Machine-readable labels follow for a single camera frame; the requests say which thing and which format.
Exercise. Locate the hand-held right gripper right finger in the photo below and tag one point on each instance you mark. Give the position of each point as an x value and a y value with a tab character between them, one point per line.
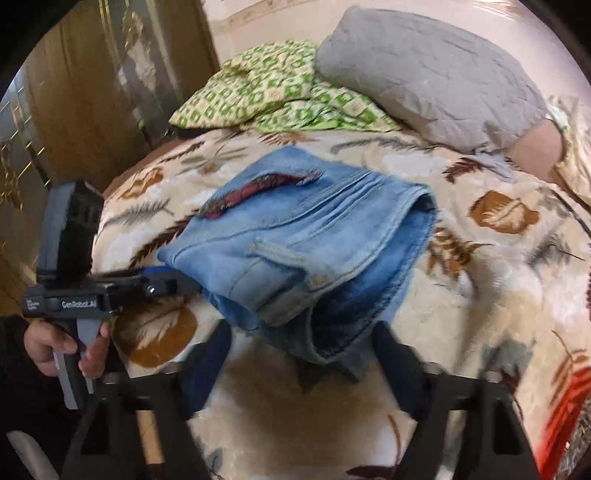
392	355

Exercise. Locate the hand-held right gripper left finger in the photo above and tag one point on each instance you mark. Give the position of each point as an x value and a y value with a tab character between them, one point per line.
207	364

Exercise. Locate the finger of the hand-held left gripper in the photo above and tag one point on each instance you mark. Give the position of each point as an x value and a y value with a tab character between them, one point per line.
120	275
166	287

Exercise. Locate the blue denim pants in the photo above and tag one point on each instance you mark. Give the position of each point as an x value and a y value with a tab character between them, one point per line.
314	230

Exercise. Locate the person's left hand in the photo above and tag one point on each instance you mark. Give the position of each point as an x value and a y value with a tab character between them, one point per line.
44	341

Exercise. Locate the leaf print fleece blanket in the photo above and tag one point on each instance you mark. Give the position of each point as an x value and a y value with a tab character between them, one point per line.
498	286

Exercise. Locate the wooden wardrobe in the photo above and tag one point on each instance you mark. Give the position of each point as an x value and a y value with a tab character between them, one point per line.
92	115

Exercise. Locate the person's dark clothing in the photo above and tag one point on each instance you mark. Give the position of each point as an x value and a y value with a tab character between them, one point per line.
23	401

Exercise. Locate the red plastic plate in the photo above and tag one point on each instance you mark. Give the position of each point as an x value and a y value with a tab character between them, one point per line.
570	424

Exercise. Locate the white plastic object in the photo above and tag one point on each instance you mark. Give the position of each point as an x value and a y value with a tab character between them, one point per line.
32	454

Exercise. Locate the green patterned cloth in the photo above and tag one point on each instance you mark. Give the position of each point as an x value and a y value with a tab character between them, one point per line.
258	92

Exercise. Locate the pink pillow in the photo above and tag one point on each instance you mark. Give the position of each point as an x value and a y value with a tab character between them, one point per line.
538	152

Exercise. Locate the cream quilted cloth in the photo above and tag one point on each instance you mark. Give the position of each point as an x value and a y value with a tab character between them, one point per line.
577	147

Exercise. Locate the grey quilted pillow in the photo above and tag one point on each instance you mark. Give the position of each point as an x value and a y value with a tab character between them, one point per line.
429	69

